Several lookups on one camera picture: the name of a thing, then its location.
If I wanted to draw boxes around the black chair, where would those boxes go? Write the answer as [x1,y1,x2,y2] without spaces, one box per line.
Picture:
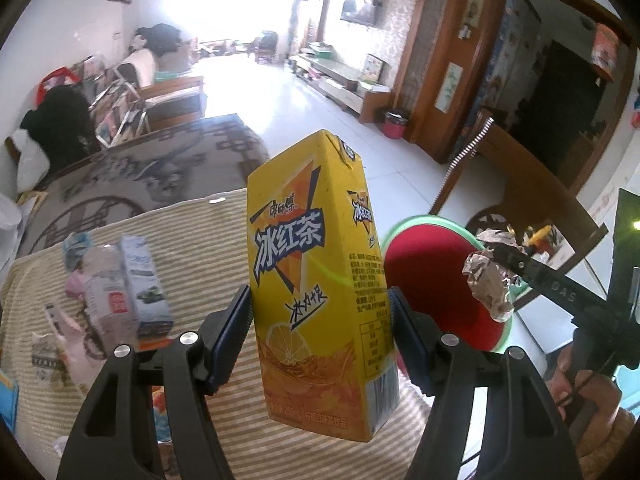
[255,31,279,65]

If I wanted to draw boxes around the white printed plastic bag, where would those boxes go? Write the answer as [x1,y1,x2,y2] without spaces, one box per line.
[31,302,108,396]

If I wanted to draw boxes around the clear plastic bottle red label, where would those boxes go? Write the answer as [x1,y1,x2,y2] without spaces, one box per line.
[80,244,141,348]

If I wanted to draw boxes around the framed picture on cabinet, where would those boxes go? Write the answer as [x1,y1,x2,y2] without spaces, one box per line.
[361,54,385,83]

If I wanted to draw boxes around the row of shiny magazines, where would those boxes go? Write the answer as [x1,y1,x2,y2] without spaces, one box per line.
[75,57,151,147]

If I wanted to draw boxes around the wooden room partition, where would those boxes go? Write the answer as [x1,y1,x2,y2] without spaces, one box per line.
[390,0,506,163]

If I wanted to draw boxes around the yellow toy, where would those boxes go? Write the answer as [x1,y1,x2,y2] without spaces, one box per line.
[525,225,557,261]

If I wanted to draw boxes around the pink plastic bag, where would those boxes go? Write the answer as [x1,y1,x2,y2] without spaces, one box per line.
[64,270,91,302]

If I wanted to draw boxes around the pile of black clothes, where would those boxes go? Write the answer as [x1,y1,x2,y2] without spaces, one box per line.
[132,24,193,57]

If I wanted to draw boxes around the grey patterned table cover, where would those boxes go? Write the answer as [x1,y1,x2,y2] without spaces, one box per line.
[17,114,273,256]

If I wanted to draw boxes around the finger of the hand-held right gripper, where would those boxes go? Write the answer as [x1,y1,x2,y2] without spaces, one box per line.
[492,242,611,320]

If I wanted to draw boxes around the wall television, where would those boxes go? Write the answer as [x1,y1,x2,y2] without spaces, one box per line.
[340,0,378,27]

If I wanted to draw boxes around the small red trash can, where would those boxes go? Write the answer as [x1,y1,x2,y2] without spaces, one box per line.
[382,109,410,140]

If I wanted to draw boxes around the red bucket with green rim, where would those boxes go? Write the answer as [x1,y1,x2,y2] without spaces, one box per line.
[380,215,516,356]

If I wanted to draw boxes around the orange box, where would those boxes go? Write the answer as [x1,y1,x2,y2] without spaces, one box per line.
[590,22,621,81]

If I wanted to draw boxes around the wooden chair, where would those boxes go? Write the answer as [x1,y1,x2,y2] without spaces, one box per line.
[430,107,608,271]

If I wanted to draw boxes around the striped beige mat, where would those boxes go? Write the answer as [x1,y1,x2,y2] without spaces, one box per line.
[0,187,441,480]

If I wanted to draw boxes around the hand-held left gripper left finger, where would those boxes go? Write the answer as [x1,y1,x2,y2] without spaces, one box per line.
[56,285,252,480]

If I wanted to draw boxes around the white and blue carton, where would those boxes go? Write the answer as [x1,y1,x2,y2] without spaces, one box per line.
[118,235,175,343]

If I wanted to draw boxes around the orange printed packet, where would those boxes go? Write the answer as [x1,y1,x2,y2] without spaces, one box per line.
[150,385,177,443]

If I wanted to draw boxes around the silver foil wrapper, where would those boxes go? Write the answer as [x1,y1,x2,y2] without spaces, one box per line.
[461,228,521,323]

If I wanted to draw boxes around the person's right forearm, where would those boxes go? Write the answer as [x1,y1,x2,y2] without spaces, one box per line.
[565,405,638,467]

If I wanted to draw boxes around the colourful printed box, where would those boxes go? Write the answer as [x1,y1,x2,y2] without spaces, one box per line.
[0,370,21,432]

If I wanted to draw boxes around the red bag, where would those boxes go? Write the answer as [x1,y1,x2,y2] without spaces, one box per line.
[37,67,81,106]

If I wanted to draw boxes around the yellow drink carton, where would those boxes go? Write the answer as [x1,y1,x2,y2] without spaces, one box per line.
[246,129,401,443]

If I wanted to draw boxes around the black coat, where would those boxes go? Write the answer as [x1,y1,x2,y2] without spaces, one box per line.
[20,85,102,171]

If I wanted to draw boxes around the crumpled blue plastic bag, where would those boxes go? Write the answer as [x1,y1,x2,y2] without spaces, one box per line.
[61,232,96,281]

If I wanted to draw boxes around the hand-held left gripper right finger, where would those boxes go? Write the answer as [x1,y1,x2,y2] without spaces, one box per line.
[387,286,583,480]

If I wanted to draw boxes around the white television cabinet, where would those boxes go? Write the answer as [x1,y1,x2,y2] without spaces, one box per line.
[290,50,392,123]

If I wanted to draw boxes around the wooden sofa with white cushion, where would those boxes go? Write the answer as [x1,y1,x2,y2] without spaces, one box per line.
[115,50,206,132]

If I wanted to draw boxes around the person's right hand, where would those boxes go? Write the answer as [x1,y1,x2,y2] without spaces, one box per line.
[545,345,623,428]

